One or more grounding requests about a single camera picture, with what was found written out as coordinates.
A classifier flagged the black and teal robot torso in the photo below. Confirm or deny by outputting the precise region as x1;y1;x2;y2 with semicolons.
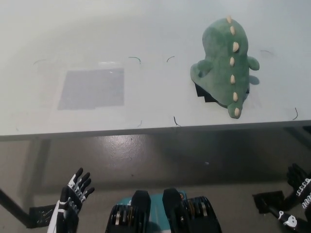
104;188;222;233

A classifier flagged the green plush dinosaur toy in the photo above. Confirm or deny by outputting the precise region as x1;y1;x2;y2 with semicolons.
190;16;260;119

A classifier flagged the black tape cross patch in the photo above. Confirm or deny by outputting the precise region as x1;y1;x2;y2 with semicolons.
193;82;251;104

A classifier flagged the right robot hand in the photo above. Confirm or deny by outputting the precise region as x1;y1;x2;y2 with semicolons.
261;164;311;231

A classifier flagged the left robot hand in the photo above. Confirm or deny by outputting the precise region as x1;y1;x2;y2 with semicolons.
47;167;95;233

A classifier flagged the grey tape square patch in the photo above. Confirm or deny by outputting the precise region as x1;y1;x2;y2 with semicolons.
57;67;125;111

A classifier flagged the black floor tape patch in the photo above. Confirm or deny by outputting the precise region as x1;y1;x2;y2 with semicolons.
28;204;59;229
252;190;285;215

